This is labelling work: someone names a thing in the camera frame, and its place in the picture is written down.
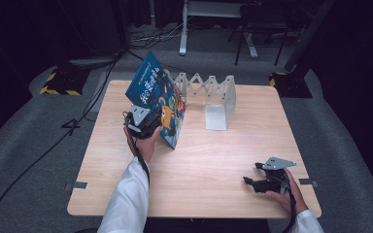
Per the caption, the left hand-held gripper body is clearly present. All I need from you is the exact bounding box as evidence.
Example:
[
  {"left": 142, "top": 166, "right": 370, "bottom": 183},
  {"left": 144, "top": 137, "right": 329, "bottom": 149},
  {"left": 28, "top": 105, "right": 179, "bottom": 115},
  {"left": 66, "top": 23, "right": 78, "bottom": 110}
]
[{"left": 122, "top": 105, "right": 160, "bottom": 140}]

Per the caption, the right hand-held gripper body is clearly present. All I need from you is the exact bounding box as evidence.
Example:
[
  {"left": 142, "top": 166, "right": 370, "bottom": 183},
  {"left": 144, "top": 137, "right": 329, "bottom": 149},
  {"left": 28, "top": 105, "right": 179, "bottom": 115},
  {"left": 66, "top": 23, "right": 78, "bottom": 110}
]
[{"left": 254, "top": 156, "right": 297, "bottom": 195}]

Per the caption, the blue cartoon picture book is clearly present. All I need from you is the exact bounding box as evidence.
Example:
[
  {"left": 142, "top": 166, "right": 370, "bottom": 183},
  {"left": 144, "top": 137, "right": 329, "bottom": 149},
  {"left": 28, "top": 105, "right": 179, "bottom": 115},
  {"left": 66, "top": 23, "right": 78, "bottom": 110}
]
[{"left": 124, "top": 50, "right": 187, "bottom": 150}]

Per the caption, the grey expandable metal book rack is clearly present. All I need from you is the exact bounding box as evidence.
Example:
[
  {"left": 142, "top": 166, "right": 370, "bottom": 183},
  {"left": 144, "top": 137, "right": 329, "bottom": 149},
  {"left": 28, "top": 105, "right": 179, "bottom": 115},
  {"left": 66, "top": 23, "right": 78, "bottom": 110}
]
[{"left": 164, "top": 69, "right": 237, "bottom": 131}]

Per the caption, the person's left hand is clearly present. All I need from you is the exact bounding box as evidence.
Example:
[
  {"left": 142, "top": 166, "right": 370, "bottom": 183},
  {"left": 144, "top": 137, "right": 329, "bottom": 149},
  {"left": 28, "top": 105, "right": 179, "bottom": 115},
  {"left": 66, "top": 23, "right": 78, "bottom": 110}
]
[{"left": 123, "top": 126, "right": 163, "bottom": 163}]

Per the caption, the person's right hand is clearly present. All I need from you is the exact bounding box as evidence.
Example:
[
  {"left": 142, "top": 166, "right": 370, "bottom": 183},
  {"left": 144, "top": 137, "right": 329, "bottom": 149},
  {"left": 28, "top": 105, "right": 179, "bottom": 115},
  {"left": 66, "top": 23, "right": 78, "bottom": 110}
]
[{"left": 265, "top": 168, "right": 309, "bottom": 216}]

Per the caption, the grey tape strip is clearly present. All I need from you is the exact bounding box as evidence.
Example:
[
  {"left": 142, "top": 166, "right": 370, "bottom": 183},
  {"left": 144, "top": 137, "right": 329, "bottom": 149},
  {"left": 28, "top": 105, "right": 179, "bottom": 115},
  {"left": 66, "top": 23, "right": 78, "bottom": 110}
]
[
  {"left": 64, "top": 182, "right": 88, "bottom": 191},
  {"left": 298, "top": 178, "right": 319, "bottom": 188}
]

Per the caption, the person's dark clothing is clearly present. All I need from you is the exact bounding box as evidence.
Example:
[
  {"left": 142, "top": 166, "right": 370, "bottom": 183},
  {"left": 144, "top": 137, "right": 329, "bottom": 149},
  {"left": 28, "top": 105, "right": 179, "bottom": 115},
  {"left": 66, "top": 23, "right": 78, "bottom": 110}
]
[{"left": 144, "top": 217, "right": 270, "bottom": 233}]

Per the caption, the black yellow striped stand base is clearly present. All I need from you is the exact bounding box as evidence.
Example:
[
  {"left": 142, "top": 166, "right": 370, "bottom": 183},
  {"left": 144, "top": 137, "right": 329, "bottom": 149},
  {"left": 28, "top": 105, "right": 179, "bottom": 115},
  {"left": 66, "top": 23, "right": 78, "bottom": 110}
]
[
  {"left": 39, "top": 67, "right": 90, "bottom": 96},
  {"left": 269, "top": 71, "right": 314, "bottom": 99}
]

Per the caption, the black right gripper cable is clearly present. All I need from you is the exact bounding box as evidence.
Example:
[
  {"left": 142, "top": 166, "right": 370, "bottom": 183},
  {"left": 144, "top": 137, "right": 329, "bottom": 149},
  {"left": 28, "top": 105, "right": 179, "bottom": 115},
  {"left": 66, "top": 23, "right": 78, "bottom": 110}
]
[{"left": 283, "top": 181, "right": 297, "bottom": 233}]

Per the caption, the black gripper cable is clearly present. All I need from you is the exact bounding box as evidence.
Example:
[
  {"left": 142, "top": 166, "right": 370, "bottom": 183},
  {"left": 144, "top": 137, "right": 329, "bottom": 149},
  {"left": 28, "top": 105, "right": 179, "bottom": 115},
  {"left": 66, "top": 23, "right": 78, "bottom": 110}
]
[
  {"left": 283, "top": 181, "right": 297, "bottom": 233},
  {"left": 131, "top": 135, "right": 151, "bottom": 186}
]

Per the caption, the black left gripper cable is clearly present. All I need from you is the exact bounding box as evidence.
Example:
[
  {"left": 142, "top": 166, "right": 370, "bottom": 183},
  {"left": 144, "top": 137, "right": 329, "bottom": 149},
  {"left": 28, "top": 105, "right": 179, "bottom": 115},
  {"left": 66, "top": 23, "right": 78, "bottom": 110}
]
[{"left": 131, "top": 135, "right": 151, "bottom": 186}]

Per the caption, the grey flat base plate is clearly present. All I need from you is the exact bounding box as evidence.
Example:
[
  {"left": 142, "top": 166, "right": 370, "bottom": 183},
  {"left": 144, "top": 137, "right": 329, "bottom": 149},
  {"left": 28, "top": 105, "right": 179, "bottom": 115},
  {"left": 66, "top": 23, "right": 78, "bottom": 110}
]
[{"left": 69, "top": 56, "right": 120, "bottom": 68}]

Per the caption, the tangle of floor cables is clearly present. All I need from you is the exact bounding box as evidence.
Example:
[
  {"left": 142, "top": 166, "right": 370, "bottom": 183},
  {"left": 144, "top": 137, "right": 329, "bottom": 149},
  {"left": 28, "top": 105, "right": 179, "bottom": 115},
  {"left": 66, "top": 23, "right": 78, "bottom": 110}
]
[{"left": 127, "top": 22, "right": 188, "bottom": 50}]

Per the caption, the white metal desk frame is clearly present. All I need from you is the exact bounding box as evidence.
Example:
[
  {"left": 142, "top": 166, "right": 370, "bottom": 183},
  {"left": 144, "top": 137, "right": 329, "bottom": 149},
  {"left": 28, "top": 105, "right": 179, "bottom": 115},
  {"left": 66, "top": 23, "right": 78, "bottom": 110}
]
[{"left": 179, "top": 0, "right": 260, "bottom": 59}]

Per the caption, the long black floor cable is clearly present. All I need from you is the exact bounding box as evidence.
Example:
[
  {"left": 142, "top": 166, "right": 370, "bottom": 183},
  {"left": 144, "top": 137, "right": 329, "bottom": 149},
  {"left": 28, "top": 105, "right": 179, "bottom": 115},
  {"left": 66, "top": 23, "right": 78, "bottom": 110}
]
[{"left": 0, "top": 51, "right": 124, "bottom": 233}]

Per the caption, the slanted black stand post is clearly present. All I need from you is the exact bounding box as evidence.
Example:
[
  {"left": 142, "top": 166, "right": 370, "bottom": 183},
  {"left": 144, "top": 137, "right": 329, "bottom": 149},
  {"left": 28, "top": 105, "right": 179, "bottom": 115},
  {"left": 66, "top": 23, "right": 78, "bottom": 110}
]
[{"left": 284, "top": 0, "right": 336, "bottom": 73}]

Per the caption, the black metal chair frame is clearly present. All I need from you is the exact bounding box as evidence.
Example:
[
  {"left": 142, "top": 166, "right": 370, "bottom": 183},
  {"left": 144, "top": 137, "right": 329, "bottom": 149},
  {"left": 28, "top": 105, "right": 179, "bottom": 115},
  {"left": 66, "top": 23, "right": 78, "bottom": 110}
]
[{"left": 227, "top": 3, "right": 290, "bottom": 66}]

